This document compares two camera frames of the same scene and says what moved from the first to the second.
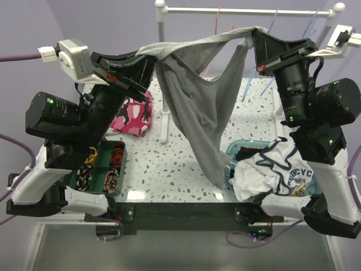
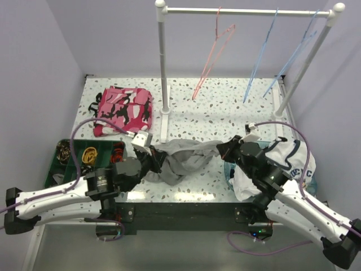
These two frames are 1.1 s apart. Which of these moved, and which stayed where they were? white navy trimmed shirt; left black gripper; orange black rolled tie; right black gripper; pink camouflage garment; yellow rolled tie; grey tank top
Moved: left black gripper; grey tank top; right black gripper
Stayed: pink camouflage garment; white navy trimmed shirt; yellow rolled tie; orange black rolled tie
